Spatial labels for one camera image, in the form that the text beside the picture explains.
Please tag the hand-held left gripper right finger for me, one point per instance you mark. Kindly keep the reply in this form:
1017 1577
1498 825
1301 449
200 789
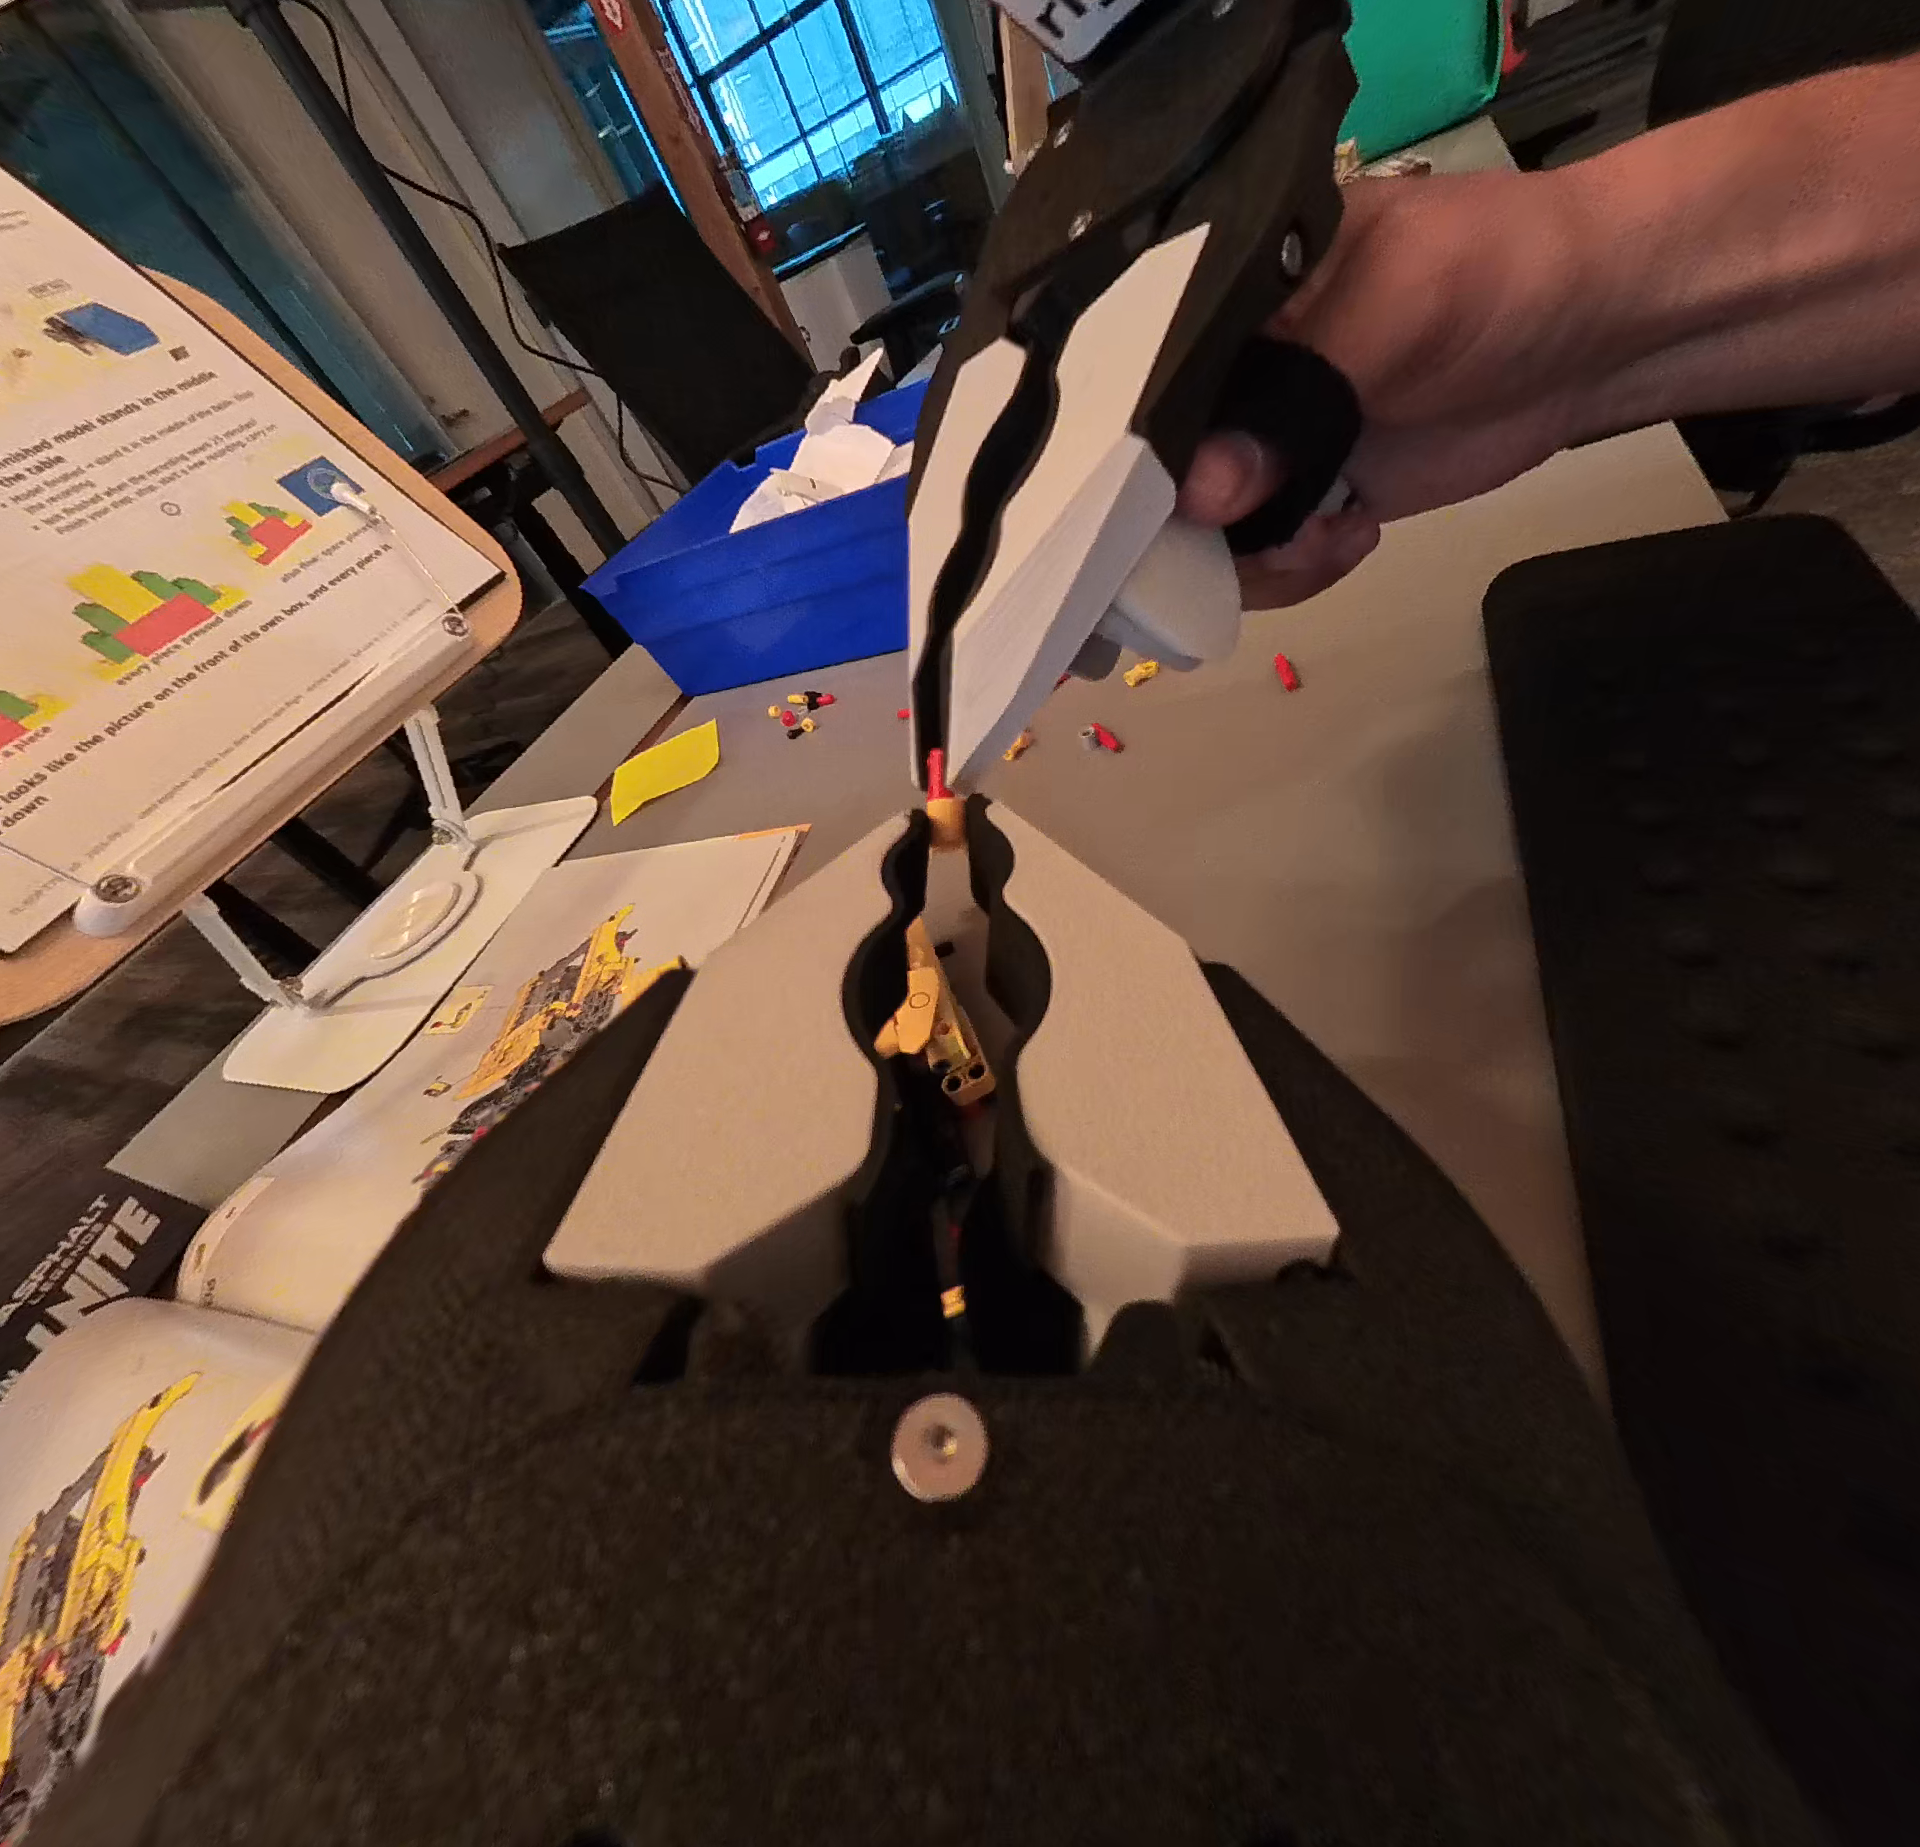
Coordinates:
1171 1128

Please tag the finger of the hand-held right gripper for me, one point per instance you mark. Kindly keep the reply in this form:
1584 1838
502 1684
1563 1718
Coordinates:
945 528
1096 423

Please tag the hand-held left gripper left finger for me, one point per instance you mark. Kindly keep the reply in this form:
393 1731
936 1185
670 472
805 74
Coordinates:
721 1128

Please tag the yellow toy brick car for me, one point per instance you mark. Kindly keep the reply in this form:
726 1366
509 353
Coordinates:
923 1007

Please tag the small red pin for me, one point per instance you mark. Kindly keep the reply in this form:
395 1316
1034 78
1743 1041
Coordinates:
936 774

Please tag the small yellow beam piece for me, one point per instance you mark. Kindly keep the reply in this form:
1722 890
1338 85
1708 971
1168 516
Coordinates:
949 824

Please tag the grey desk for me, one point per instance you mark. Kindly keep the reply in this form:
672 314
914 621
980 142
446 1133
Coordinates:
1350 827

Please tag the person's right hand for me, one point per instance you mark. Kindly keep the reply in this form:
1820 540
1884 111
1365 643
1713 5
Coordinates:
1441 348

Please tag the crumpled white paper bags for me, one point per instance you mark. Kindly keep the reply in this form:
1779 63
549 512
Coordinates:
840 452

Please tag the blue storage bin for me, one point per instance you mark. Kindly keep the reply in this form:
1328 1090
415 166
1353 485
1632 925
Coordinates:
751 602

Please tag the green plastic tote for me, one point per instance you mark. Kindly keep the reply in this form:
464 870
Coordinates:
1426 33

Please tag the scattered small brick pieces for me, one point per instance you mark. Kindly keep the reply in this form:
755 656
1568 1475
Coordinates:
1287 671

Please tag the yellow paper note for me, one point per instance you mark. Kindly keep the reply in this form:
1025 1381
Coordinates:
661 774

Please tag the open instruction booklet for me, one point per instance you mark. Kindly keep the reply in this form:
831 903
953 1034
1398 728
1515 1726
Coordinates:
301 1218

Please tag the brown wooden pillar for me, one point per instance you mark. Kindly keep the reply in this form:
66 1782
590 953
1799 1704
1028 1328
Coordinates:
676 122

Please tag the black perforated mat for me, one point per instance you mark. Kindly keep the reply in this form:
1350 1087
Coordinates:
1726 978

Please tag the toy car set box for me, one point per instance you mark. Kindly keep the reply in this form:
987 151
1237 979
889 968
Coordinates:
91 1277

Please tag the black metal pole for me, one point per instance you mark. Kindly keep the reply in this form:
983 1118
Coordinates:
345 122

